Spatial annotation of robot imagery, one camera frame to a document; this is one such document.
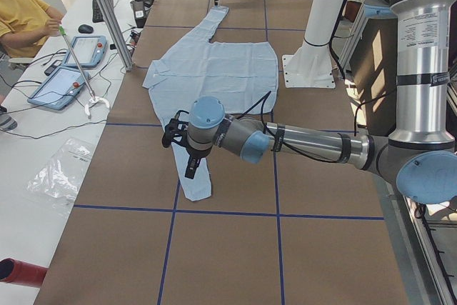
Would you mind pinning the light blue button shirt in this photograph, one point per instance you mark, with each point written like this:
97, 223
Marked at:
242, 76

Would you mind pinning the metal reacher grabber tool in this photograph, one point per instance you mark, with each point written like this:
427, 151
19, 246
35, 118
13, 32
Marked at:
94, 99

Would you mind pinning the clear plastic bag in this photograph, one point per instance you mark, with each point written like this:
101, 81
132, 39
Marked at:
57, 184

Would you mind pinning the black computer mouse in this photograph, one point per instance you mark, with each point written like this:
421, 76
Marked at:
85, 29

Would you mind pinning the upper blue teach pendant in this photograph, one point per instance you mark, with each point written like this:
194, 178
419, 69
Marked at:
89, 50

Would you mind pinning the blue teach pendant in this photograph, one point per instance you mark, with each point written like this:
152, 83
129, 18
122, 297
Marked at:
89, 50
59, 89

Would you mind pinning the lower blue teach pendant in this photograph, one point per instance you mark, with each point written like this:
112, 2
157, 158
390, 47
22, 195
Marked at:
59, 89

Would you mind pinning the person in yellow shirt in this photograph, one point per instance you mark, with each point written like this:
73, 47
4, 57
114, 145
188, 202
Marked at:
26, 25

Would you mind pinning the red cylinder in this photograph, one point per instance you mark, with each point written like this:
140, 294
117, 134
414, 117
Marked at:
22, 273

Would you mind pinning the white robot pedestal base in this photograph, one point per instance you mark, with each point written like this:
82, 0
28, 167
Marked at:
311, 66

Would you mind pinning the aluminium frame post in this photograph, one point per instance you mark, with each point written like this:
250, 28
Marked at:
115, 32

